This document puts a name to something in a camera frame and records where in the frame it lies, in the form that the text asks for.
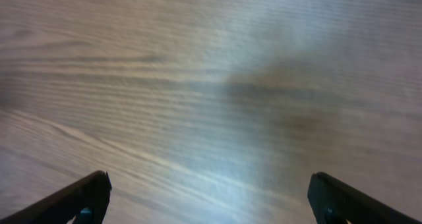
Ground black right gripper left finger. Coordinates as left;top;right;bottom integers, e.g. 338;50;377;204
1;171;111;224

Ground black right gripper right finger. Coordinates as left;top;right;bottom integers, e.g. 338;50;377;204
307;172;421;224

